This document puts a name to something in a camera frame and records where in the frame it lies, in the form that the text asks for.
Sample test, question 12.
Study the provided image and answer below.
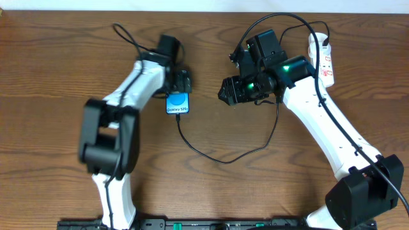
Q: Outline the blue Galaxy smartphone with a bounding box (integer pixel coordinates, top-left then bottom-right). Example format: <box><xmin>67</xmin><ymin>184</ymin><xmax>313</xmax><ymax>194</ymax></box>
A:
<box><xmin>166</xmin><ymin>93</ymin><xmax>189</xmax><ymax>114</ymax></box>

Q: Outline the black USB charging cable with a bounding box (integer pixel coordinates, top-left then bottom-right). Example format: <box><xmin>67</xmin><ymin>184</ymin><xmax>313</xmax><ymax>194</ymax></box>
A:
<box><xmin>174</xmin><ymin>20</ymin><xmax>330</xmax><ymax>165</ymax></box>

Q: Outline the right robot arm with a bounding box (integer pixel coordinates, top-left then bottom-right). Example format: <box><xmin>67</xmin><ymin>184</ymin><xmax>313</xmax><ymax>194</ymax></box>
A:
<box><xmin>218</xmin><ymin>54</ymin><xmax>408</xmax><ymax>229</ymax></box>

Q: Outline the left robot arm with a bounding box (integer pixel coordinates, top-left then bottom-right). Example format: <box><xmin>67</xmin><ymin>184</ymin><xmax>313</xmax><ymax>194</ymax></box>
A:
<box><xmin>79</xmin><ymin>50</ymin><xmax>178</xmax><ymax>229</ymax></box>

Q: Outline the white charger adapter plug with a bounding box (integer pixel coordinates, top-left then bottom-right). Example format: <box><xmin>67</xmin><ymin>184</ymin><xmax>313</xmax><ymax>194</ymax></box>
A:
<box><xmin>308</xmin><ymin>33</ymin><xmax>332</xmax><ymax>58</ymax></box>

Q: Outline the white power strip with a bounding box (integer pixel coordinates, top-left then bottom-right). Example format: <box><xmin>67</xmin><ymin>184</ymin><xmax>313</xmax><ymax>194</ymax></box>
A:
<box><xmin>310</xmin><ymin>53</ymin><xmax>334</xmax><ymax>88</ymax></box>

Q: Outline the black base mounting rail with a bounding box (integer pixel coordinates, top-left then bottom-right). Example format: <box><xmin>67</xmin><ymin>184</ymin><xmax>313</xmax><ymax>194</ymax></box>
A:
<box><xmin>57</xmin><ymin>218</ymin><xmax>377</xmax><ymax>230</ymax></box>

